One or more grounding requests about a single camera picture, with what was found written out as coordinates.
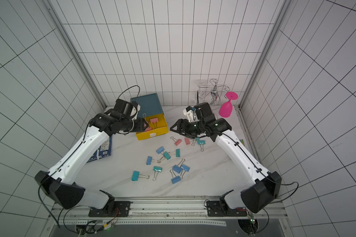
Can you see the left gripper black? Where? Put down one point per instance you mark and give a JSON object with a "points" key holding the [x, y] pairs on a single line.
{"points": [[141, 122]]}

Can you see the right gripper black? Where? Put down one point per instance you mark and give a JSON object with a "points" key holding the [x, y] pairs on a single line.
{"points": [[183, 127]]}

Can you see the pink binder clip top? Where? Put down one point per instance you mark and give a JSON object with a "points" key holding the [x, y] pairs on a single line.
{"points": [[177, 142]]}

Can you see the yellow top drawer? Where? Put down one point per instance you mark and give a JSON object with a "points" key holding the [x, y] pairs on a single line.
{"points": [[161, 130]]}

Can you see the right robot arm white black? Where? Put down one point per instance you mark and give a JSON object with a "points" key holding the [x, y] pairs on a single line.
{"points": [[259, 187]]}

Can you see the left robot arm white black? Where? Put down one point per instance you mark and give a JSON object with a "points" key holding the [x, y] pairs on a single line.
{"points": [[59, 182]]}

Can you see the teal binder clip upper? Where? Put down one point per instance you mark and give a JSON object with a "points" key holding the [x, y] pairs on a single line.
{"points": [[194, 141]]}

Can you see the teal drawer cabinet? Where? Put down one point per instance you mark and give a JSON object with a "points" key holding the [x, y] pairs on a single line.
{"points": [[149, 105]]}

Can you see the teal binder clip right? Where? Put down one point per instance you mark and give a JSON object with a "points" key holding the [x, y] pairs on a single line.
{"points": [[201, 143]]}

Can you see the teal binder clip upright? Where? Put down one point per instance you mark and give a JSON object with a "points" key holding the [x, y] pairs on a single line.
{"points": [[177, 153]]}

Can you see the blue binder clip upper middle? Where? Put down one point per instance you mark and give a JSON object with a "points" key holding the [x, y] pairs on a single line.
{"points": [[160, 150]]}

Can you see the blue binder clip middle right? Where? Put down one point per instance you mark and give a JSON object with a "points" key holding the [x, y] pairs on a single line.
{"points": [[185, 169]]}

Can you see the blue binder clip centre low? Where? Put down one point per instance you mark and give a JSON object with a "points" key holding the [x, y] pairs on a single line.
{"points": [[177, 168]]}

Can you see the teal shiny binder clip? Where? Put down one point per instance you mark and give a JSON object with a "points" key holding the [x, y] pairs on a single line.
{"points": [[156, 170]]}

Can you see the blue binder clip bottom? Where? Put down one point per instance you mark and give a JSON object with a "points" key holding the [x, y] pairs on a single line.
{"points": [[175, 179]]}

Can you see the teal binder clip front left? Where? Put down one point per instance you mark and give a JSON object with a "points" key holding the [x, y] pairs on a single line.
{"points": [[136, 176]]}

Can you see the magenta plastic wine glass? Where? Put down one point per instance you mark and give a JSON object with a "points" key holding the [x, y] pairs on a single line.
{"points": [[226, 109]]}

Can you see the clear glass on rack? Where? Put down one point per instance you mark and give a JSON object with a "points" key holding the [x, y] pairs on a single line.
{"points": [[202, 88]]}

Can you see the silver glass rack stand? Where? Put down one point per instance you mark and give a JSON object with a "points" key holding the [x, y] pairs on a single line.
{"points": [[215, 91]]}

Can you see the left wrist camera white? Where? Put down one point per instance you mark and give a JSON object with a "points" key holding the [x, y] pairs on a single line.
{"points": [[135, 110]]}

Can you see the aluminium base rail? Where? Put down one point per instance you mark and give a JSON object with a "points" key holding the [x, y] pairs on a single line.
{"points": [[152, 211]]}

